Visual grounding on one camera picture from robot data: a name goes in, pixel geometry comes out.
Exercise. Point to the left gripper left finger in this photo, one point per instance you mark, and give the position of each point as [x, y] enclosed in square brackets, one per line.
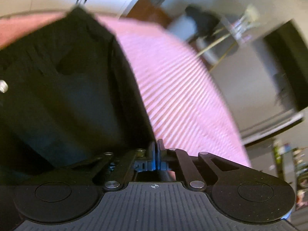
[145, 159]

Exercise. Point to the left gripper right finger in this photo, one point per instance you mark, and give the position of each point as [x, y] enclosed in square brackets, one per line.
[162, 157]

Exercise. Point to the black pants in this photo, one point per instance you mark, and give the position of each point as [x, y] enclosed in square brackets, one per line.
[71, 96]

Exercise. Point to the pink ribbed bed blanket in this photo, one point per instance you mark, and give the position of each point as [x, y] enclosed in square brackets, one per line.
[185, 108]

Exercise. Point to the white long shelf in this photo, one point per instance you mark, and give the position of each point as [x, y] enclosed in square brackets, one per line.
[273, 130]

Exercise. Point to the round white side table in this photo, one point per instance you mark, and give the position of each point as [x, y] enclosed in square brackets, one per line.
[226, 38]

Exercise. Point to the black garment on chair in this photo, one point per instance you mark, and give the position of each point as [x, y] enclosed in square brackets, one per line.
[205, 20]

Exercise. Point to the flower bouquet on table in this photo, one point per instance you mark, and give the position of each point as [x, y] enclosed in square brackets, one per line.
[248, 20]

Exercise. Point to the black wall television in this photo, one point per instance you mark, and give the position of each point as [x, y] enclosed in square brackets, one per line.
[290, 50]

